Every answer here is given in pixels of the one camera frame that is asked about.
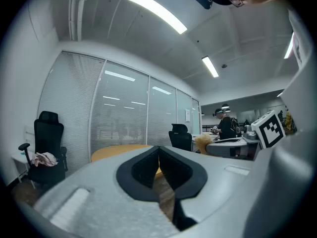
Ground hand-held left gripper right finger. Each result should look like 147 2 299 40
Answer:
158 145 257 232

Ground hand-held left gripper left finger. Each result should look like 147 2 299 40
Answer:
33 145 181 238

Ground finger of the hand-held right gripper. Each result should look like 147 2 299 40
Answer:
206 137 248 159

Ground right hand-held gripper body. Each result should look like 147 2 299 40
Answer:
241 110 286 161

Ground black office chair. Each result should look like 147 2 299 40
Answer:
168 123 193 152
18 110 69 190

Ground white window blind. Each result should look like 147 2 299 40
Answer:
176 89 193 135
90 60 150 156
147 77 178 146
38 51 106 176

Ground pink crumpled cloth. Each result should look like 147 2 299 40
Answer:
33 152 58 168

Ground long ceiling light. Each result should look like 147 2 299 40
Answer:
283 32 295 60
127 0 188 35
201 56 219 78

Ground white ceiling pipes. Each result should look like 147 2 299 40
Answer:
68 0 89 42

